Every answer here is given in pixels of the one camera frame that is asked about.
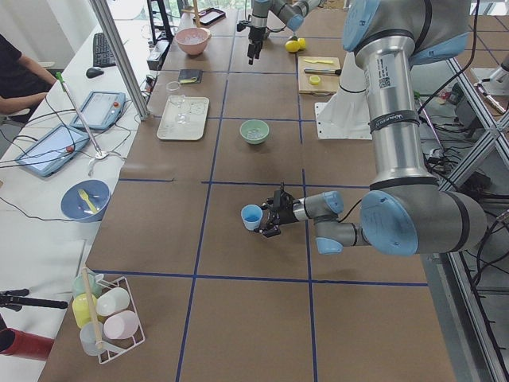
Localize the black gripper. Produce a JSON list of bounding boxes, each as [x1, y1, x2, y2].
[[236, 20, 267, 65], [254, 182, 297, 238]]

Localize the light blue plastic cup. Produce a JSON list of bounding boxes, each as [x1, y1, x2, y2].
[[240, 205, 263, 231]]

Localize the green bowl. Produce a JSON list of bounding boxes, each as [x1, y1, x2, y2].
[[239, 119, 270, 145]]

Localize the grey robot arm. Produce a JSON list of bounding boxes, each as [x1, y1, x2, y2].
[[237, 0, 325, 65], [257, 1, 487, 256]]

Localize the pink bowl with ice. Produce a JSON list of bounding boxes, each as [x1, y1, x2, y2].
[[174, 27, 212, 56]]

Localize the ice cubes in green bowl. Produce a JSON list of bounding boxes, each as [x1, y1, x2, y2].
[[245, 128, 265, 142]]

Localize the blue basin bowl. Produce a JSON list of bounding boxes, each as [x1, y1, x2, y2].
[[60, 179, 111, 223]]

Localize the yellow lemon upper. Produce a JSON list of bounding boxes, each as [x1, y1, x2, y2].
[[285, 40, 301, 53]]

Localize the yellow lemon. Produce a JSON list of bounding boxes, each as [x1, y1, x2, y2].
[[285, 40, 301, 53], [297, 38, 307, 50]]

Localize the yellow plastic knife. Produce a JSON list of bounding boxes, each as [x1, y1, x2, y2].
[[303, 58, 335, 65]]

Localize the yellow lemon lower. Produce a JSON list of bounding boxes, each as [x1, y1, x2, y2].
[[297, 38, 307, 50]]

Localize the grey folded cloth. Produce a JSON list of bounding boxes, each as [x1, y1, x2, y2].
[[177, 68, 203, 84]]

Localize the lemon half slice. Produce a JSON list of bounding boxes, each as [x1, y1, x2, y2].
[[309, 75, 321, 86]]

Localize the wooden cutting board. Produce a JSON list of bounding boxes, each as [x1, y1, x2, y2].
[[297, 57, 341, 95]]

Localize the cream bear tray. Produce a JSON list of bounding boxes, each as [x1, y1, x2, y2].
[[156, 95, 209, 141]]

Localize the clear wine glass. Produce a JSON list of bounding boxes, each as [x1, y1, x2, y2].
[[166, 80, 189, 125]]

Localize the black keyboard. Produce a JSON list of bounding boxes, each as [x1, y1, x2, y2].
[[92, 33, 116, 68]]

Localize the blue teach pendant far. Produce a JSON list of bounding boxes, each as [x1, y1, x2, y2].
[[80, 91, 126, 131]]

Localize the blue teach pendant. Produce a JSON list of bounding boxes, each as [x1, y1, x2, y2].
[[15, 124, 89, 177], [80, 91, 126, 131]]

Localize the black computer mouse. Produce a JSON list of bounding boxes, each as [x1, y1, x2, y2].
[[85, 67, 104, 79]]

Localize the white cup in rack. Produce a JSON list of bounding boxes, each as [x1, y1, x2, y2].
[[96, 287, 130, 317]]

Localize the pink cup in rack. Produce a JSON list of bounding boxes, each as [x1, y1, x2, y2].
[[103, 310, 140, 340]]

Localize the yellow plastic fork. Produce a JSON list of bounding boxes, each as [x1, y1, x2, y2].
[[78, 189, 99, 214]]

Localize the green cup in rack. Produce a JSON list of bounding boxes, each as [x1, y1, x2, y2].
[[72, 272, 103, 298]]

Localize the yellow cup in rack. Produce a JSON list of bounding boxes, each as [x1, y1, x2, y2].
[[72, 293, 91, 329]]

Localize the blue teach pendant near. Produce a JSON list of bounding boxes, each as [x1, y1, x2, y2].
[[15, 124, 89, 177]]

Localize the seated person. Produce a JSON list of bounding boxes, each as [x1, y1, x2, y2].
[[0, 35, 56, 123]]

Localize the black tripod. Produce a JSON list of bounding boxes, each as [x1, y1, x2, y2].
[[1, 288, 68, 312]]

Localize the red cylinder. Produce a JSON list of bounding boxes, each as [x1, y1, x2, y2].
[[1, 328, 54, 361]]

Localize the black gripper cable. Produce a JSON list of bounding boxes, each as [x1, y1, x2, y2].
[[336, 197, 365, 224]]

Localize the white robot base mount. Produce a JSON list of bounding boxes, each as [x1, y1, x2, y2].
[[315, 53, 371, 140]]

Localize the aluminium frame post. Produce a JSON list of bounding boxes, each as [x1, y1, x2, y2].
[[90, 0, 150, 121]]

